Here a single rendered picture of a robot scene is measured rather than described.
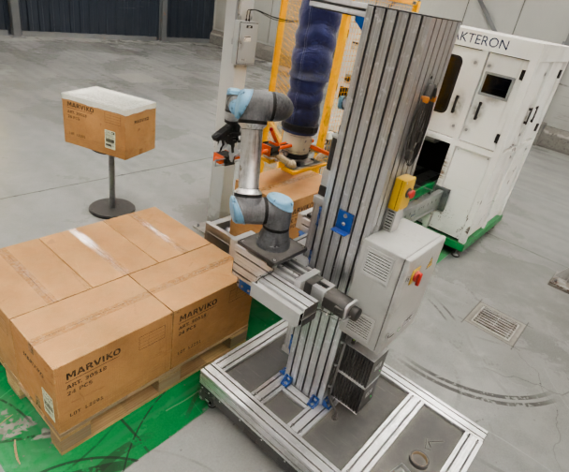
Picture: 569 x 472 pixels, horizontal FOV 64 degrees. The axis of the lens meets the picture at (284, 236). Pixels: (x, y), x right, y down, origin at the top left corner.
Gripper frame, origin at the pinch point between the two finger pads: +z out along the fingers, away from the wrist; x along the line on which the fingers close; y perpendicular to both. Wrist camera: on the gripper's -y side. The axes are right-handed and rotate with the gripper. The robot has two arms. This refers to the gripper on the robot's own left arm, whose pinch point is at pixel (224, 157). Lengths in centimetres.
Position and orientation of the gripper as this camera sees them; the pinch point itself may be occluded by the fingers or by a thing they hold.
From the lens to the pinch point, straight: 243.8
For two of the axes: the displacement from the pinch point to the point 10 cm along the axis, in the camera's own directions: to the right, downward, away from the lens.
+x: -7.4, -4.3, 5.2
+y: 6.6, -2.7, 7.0
